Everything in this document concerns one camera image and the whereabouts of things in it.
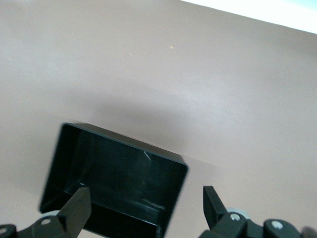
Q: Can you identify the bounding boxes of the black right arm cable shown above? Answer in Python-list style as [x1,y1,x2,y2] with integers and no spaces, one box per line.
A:
[301,225,317,238]

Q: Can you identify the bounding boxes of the black plastic box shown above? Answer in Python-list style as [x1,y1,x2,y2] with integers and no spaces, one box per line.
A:
[39,122,189,238]

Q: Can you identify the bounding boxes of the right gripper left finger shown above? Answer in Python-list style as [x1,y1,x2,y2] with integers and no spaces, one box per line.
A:
[0,186,92,238]

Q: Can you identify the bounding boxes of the brown table mat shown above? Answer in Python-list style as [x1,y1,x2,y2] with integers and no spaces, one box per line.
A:
[0,0,317,238]

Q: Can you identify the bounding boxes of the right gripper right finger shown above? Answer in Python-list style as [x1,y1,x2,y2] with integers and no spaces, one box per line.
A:
[199,185,302,238]

